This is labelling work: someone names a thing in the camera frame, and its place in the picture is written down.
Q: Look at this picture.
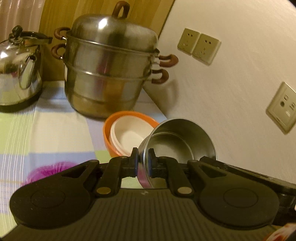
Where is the person's right hand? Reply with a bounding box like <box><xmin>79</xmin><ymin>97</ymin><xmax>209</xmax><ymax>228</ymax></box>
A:
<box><xmin>264</xmin><ymin>223</ymin><xmax>296</xmax><ymax>241</ymax></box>

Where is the large pink plastic plate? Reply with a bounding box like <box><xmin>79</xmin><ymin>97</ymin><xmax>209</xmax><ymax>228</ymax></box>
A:
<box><xmin>21</xmin><ymin>161</ymin><xmax>76</xmax><ymax>186</ymax></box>

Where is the wall outlet plate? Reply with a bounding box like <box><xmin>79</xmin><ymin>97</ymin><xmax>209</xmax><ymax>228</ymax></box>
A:
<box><xmin>266</xmin><ymin>82</ymin><xmax>296</xmax><ymax>135</ymax></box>

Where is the beige curtain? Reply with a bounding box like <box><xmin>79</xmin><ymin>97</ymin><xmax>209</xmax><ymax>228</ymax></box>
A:
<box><xmin>0</xmin><ymin>0</ymin><xmax>45</xmax><ymax>41</ymax></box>

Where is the orange plastic bowl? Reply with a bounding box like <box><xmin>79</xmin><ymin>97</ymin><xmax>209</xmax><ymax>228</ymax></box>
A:
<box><xmin>103</xmin><ymin>111</ymin><xmax>159</xmax><ymax>157</ymax></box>

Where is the steel bowl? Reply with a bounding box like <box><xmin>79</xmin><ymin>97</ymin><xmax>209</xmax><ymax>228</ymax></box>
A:
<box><xmin>137</xmin><ymin>118</ymin><xmax>217</xmax><ymax>188</ymax></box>

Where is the wall socket pair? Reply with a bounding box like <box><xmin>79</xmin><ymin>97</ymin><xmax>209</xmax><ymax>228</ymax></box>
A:
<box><xmin>177</xmin><ymin>28</ymin><xmax>221</xmax><ymax>65</ymax></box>

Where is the white bowl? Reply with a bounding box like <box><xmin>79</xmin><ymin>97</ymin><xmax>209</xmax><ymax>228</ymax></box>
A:
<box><xmin>109</xmin><ymin>115</ymin><xmax>154</xmax><ymax>156</ymax></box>

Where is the steel steamer pot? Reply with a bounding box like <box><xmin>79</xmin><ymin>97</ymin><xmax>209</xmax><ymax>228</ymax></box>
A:
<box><xmin>51</xmin><ymin>1</ymin><xmax>179</xmax><ymax>118</ymax></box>

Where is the steel kettle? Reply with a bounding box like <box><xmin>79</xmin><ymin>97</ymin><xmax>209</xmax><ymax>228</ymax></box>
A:
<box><xmin>1</xmin><ymin>25</ymin><xmax>52</xmax><ymax>113</ymax></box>

